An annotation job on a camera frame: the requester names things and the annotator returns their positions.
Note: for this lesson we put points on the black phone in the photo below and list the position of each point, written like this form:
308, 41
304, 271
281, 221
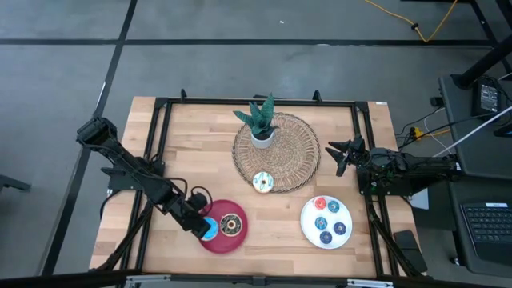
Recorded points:
410, 250

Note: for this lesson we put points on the pink plate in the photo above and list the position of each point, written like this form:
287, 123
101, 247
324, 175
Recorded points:
236, 244

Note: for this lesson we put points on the black table frame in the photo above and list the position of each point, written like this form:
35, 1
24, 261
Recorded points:
256, 101

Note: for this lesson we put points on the black stand pole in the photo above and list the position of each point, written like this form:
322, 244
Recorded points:
484, 64

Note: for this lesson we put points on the white plate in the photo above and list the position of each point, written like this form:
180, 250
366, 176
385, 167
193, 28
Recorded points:
310, 236

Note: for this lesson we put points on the snake plant in white pot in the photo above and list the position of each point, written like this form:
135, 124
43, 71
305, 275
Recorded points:
262, 138

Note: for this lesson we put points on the blue frosted sprinkle donut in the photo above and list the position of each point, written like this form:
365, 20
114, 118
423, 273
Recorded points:
336, 228
322, 237

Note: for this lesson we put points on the black front crossbar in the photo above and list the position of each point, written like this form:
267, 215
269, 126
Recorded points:
200, 278

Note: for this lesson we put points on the black chair leg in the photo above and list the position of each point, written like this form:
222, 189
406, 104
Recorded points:
14, 184

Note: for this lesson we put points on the chocolate frosted sprinkle donut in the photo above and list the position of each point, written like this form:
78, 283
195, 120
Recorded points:
224, 225

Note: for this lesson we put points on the blue teal frosted donut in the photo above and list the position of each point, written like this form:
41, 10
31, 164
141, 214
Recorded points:
317, 222

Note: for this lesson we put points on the white frosted blue drizzle donut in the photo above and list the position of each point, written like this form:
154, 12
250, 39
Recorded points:
258, 178

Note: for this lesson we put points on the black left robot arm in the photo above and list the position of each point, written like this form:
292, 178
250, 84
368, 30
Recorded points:
120, 154

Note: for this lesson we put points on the black keyboard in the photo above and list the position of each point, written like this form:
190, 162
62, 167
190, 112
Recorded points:
492, 228

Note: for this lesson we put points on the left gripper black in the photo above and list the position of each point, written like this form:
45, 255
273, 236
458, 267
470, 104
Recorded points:
190, 214

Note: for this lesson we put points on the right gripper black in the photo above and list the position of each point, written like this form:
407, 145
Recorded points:
376, 162

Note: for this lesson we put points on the red frosted donut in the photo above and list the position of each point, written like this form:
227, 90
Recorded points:
317, 203

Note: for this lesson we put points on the black desk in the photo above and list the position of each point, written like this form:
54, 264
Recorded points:
496, 164

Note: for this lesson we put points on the black power supply box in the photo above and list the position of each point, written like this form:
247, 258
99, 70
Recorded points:
489, 98

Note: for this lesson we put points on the round woven placemat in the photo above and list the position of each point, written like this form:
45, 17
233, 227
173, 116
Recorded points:
296, 160

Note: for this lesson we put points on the white paper sheet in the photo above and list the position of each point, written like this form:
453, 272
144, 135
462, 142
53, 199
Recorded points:
419, 200

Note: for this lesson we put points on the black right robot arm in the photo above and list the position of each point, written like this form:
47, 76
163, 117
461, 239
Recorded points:
428, 164

